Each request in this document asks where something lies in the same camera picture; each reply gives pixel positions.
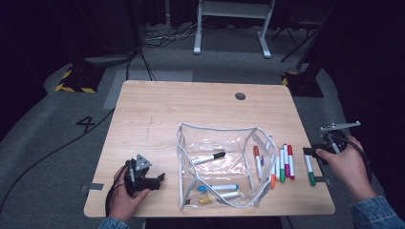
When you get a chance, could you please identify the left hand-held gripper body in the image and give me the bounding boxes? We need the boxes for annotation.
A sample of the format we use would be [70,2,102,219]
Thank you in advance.
[123,154,154,197]

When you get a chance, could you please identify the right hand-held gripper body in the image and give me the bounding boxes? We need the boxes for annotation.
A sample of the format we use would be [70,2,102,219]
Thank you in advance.
[313,120,362,156]

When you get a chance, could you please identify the dark green marker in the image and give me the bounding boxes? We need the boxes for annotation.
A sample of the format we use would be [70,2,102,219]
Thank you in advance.
[304,155,317,187]

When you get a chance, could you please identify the magenta marker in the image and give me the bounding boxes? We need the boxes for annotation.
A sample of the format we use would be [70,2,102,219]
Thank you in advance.
[283,143,290,178]

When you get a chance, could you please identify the light green marker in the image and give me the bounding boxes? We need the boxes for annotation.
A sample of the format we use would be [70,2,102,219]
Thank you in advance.
[279,147,286,183]

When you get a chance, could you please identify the orange marker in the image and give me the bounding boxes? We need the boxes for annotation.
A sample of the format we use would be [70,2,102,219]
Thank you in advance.
[270,156,277,189]

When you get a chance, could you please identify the yellow marker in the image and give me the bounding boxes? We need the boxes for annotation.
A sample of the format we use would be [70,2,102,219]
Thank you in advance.
[199,190,245,205]

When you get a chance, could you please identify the black marker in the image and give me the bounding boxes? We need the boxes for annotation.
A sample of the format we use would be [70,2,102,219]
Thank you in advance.
[191,151,226,165]

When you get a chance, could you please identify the vermilion red marker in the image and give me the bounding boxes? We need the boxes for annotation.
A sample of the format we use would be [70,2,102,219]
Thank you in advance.
[252,145,264,179]

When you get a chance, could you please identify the light blue marker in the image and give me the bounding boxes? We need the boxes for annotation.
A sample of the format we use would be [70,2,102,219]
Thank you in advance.
[197,183,240,193]

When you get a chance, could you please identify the clear plastic pouch white trim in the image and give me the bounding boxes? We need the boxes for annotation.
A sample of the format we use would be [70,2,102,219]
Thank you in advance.
[176,122,278,211]

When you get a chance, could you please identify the person's right hand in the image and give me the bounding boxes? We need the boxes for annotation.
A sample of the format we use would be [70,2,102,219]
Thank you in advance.
[314,135,378,204]

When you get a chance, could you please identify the person's left hand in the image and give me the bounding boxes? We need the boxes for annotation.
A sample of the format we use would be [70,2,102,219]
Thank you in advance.
[109,165,151,221]

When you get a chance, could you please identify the black base with yellow stripes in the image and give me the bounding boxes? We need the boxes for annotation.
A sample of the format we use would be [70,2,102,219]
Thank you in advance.
[281,70,325,98]
[54,63,108,94]

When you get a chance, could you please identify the black folding stand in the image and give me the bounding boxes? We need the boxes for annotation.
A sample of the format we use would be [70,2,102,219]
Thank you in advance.
[270,18,323,64]

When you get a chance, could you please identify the right hand-held gripper black cable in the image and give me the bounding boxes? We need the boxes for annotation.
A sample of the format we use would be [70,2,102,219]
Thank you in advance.
[330,135,373,185]

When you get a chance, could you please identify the hand-held gripper black cable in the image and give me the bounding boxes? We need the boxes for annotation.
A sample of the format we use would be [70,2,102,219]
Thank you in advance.
[330,135,373,185]
[104,158,133,219]

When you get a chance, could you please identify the left hand-held gripper black cable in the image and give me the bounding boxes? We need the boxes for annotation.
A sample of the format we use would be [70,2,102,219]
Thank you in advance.
[104,158,133,219]

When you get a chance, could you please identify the long black floor cable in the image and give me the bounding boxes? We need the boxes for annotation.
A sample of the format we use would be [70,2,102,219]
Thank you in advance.
[0,107,117,216]

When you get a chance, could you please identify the black stand cables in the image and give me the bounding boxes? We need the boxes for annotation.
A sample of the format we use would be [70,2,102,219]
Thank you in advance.
[125,47,157,82]

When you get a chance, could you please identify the bundle of floor cables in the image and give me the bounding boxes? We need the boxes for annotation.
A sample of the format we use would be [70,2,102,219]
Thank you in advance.
[141,18,200,49]

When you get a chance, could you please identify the white metal desk frame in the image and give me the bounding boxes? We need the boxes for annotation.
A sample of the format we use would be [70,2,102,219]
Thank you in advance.
[193,0,277,60]

